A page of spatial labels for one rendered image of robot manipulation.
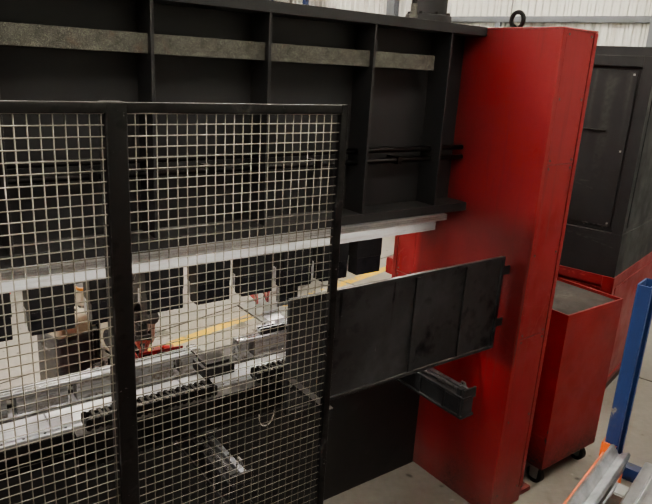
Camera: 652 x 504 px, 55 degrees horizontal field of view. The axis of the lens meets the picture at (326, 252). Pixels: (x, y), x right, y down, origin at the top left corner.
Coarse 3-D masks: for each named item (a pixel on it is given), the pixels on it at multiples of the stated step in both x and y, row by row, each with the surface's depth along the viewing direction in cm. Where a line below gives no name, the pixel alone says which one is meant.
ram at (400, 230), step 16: (416, 224) 308; (432, 224) 314; (320, 240) 274; (352, 240) 286; (192, 256) 240; (208, 256) 244; (224, 256) 248; (64, 272) 212; (80, 272) 216; (16, 288) 205
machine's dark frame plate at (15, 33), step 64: (0, 0) 176; (64, 0) 186; (128, 0) 196; (192, 0) 196; (256, 0) 208; (0, 64) 180; (64, 64) 190; (128, 64) 201; (192, 64) 214; (256, 64) 224; (320, 64) 244; (384, 64) 251; (448, 64) 269; (64, 128) 195; (128, 128) 207; (192, 128) 220; (256, 128) 229; (320, 128) 252; (384, 128) 272; (448, 128) 295; (0, 192) 184; (64, 192) 200; (192, 192) 226; (384, 192) 282; (0, 256) 183; (64, 256) 193
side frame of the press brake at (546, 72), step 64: (512, 64) 268; (576, 64) 258; (512, 128) 272; (576, 128) 270; (448, 192) 306; (512, 192) 276; (448, 256) 312; (512, 256) 280; (512, 320) 285; (512, 384) 293; (448, 448) 329; (512, 448) 309
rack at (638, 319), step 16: (640, 288) 115; (640, 304) 116; (640, 320) 116; (640, 336) 117; (624, 352) 119; (640, 352) 122; (624, 368) 120; (640, 368) 123; (624, 384) 120; (624, 400) 121; (624, 416) 121; (608, 432) 124; (624, 432) 126
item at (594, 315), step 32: (576, 288) 353; (576, 320) 312; (608, 320) 332; (576, 352) 321; (608, 352) 342; (544, 384) 323; (576, 384) 330; (544, 416) 326; (576, 416) 339; (544, 448) 328; (576, 448) 349
